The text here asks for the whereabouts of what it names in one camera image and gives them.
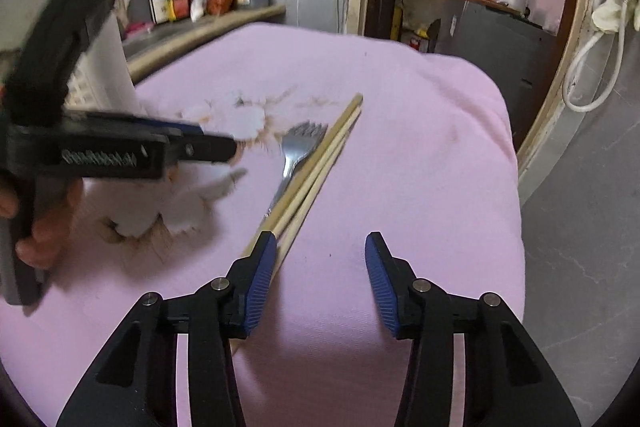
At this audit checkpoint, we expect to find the steel fork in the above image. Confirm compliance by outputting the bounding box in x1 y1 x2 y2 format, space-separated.
265 121 328 217

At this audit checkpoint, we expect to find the white utensil holder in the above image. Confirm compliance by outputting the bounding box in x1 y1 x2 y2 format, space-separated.
65 14 145 115

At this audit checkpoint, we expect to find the grey cabinet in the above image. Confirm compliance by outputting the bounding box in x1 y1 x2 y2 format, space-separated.
435 0 555 141

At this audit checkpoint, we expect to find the pale cream chopstick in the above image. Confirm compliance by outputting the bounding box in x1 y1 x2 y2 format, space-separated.
277 112 361 241

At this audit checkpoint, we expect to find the pink floral cloth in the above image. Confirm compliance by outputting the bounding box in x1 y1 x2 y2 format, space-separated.
1 24 525 426

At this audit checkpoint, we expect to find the left hand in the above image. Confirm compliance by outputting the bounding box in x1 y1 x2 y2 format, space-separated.
14 179 84 270

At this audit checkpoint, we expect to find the white hose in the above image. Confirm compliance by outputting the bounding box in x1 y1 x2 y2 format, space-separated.
563 0 633 113

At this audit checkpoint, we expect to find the red white bottle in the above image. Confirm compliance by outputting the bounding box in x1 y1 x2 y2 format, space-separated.
409 27 431 54

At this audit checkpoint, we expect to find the brown bamboo chopstick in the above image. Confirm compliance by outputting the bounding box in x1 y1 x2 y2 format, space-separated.
241 93 363 258

